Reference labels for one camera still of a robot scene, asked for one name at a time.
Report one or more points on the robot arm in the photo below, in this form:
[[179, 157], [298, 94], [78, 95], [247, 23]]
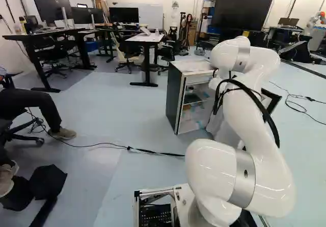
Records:
[[216, 166]]

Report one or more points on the small black and white fridge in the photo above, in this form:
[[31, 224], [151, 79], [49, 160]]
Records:
[[174, 94]]

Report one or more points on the white-topped desk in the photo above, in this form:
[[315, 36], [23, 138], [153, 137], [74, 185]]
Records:
[[146, 39]]

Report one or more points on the large black screen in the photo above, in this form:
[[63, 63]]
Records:
[[242, 12]]

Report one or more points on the person's legs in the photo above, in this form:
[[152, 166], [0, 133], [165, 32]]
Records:
[[38, 105]]

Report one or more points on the black bag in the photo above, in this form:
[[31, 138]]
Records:
[[47, 181]]

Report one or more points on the black desk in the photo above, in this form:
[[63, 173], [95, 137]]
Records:
[[38, 32]]

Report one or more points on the black office chair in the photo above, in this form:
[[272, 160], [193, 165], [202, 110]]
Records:
[[15, 132]]

